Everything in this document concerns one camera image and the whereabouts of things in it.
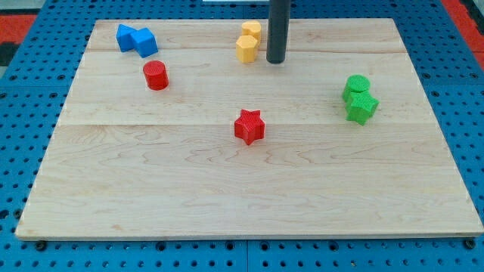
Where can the light wooden board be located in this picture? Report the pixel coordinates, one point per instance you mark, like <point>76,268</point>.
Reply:
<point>128,163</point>

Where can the red star block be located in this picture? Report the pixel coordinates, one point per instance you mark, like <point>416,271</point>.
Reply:
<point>249,126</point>

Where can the yellow hexagon block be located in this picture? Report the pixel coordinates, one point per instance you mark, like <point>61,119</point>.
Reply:
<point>246,49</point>

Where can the red cylinder block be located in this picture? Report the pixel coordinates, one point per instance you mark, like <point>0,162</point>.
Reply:
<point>156,75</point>

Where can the yellow heart block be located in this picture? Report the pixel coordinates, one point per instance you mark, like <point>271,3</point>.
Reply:
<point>252,28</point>

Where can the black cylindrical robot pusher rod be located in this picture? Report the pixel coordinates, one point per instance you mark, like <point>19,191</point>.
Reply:
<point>278,24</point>

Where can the green star block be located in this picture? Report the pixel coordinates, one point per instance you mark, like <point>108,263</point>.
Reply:
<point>360,107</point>

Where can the green cylinder block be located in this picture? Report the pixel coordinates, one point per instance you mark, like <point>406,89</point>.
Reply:
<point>355,84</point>

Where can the blue cube block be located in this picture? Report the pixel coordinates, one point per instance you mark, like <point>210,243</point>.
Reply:
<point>144,42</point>

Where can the blue triangle block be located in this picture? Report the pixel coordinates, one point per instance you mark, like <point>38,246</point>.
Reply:
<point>123,37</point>

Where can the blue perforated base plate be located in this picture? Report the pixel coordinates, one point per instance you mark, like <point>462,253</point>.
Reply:
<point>38,78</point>

